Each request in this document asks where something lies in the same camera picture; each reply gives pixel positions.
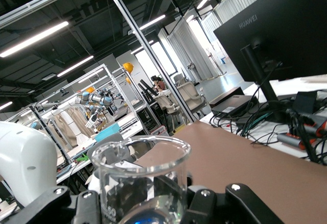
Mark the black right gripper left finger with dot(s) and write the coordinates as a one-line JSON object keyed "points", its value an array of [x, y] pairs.
{"points": [[51, 206]]}

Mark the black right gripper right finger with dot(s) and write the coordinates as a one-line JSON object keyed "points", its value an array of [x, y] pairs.
{"points": [[230, 208]]}

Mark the clear glass beaker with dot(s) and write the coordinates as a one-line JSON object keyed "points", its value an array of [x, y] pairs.
{"points": [[110, 183]]}

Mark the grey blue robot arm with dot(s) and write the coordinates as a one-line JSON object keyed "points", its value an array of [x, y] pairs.
{"points": [[101, 99]]}

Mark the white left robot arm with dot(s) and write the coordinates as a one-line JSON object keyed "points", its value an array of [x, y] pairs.
{"points": [[25, 152]]}

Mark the brown table mat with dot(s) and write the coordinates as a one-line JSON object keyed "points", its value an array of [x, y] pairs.
{"points": [[242, 162]]}

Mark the grey orange handheld tool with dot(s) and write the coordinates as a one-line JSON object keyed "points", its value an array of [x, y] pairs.
{"points": [[313, 120], [288, 138]]}

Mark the teal box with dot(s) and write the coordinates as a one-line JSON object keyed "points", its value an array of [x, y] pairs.
{"points": [[108, 132]]}

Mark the black flat box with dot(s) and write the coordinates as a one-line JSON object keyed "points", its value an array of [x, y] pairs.
{"points": [[230, 101]]}

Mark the yellow hard hat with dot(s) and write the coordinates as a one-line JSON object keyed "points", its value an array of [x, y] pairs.
{"points": [[90, 90], [128, 67]]}

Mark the beige office chair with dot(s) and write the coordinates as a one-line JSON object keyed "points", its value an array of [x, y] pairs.
{"points": [[163, 101], [189, 91]]}

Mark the black adapter box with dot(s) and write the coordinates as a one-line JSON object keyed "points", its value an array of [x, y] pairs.
{"points": [[305, 101]]}

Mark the seated person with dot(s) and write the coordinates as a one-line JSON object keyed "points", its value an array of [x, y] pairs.
{"points": [[159, 83]]}

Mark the black Huawei monitor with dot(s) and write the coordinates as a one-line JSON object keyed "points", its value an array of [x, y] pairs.
{"points": [[281, 30]]}

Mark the aluminium frame post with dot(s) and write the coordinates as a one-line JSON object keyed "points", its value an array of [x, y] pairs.
{"points": [[143, 43]]}

